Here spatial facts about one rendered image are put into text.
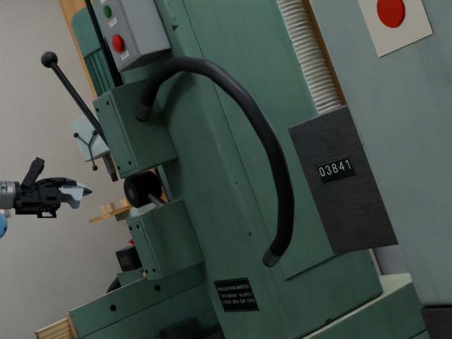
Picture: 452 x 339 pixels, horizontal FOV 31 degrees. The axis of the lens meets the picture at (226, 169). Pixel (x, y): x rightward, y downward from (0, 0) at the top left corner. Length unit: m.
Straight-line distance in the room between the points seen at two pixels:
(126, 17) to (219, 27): 0.16
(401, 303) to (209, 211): 0.37
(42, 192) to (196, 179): 0.84
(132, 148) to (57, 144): 3.44
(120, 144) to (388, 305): 0.54
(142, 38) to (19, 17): 3.67
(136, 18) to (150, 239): 0.38
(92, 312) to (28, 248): 3.13
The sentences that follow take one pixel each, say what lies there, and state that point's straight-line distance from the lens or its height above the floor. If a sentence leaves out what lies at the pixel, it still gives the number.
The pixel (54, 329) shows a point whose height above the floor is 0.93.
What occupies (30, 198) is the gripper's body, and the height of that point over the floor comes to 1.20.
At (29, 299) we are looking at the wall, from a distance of 4.67.
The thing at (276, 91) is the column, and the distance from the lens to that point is 1.39.
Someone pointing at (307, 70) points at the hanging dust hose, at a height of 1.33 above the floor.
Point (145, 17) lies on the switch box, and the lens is 1.35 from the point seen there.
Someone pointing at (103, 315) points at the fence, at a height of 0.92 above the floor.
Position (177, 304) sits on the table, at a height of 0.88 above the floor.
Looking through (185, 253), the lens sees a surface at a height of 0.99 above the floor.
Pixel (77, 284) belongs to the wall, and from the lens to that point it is 4.76.
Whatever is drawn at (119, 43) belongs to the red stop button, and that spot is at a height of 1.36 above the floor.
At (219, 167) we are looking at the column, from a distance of 1.33.
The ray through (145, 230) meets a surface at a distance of 1.43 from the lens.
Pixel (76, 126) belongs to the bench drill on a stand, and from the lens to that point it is 4.24.
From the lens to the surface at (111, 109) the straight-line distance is 1.42.
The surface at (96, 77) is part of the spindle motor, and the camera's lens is 1.69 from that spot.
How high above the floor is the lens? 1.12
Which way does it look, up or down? 1 degrees down
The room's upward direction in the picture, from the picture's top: 20 degrees counter-clockwise
